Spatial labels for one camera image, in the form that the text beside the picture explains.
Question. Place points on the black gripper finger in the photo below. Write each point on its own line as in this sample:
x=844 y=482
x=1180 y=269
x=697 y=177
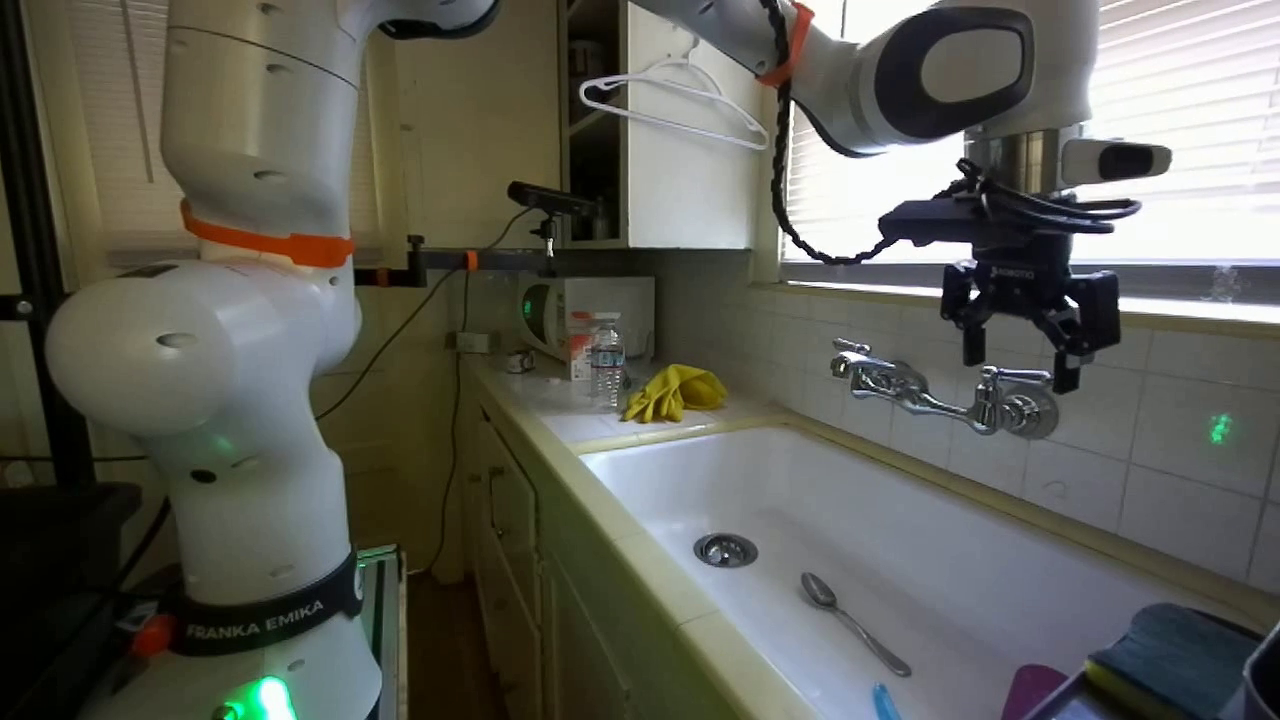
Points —
x=1081 y=326
x=972 y=320

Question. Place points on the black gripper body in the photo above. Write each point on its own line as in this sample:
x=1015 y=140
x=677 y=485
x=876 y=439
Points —
x=1027 y=252

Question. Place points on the chrome wall faucet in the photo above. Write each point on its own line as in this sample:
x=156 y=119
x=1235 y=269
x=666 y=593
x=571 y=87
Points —
x=1015 y=406

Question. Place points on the silver spoon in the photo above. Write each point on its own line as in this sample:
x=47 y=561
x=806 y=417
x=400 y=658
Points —
x=816 y=591

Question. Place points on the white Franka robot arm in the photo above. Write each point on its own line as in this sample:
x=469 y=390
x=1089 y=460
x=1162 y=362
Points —
x=254 y=133

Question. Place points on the white sink basin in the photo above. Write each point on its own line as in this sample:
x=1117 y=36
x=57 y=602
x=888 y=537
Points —
x=933 y=561

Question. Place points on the white window blind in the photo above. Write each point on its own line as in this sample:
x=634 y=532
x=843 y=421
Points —
x=1200 y=83
x=103 y=120

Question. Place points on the yellow rubber gloves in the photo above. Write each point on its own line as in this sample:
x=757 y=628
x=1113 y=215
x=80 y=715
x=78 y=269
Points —
x=672 y=392

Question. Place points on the metal sink drain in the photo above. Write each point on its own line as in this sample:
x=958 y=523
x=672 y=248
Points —
x=725 y=551

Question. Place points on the white clothes hanger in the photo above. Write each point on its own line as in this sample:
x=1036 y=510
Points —
x=694 y=113

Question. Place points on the purple plastic cup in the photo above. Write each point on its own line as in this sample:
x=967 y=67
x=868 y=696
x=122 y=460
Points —
x=1034 y=691

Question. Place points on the blue plastic knife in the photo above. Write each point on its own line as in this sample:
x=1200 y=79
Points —
x=884 y=703

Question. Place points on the small white red container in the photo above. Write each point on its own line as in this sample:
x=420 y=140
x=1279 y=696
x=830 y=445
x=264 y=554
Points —
x=579 y=352

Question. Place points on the black clamp bar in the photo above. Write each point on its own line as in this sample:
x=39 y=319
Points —
x=534 y=263

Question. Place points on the cream lower cabinets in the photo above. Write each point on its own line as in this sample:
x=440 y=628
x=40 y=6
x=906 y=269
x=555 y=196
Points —
x=514 y=532

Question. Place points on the green edged rack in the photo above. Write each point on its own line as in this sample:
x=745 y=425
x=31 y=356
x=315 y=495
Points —
x=385 y=625

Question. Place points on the black metal stand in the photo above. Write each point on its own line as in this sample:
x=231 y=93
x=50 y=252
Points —
x=60 y=532

